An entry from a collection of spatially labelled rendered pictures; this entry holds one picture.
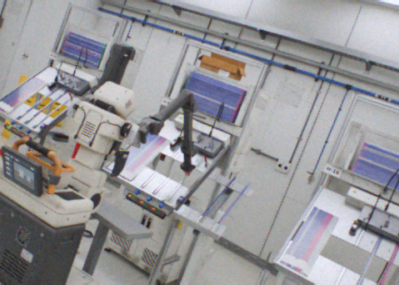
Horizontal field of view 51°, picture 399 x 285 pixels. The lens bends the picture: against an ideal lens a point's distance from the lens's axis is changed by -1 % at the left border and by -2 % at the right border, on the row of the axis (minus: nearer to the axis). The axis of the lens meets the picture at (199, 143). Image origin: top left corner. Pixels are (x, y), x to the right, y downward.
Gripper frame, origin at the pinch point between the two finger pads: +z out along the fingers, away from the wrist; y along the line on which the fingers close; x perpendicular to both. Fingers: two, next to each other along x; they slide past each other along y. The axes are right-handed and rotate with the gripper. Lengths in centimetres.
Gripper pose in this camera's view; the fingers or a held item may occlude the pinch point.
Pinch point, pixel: (187, 174)
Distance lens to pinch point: 312.0
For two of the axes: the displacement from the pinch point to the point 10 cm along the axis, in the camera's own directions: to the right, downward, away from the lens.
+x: -5.7, 5.3, -6.3
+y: -8.2, -3.6, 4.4
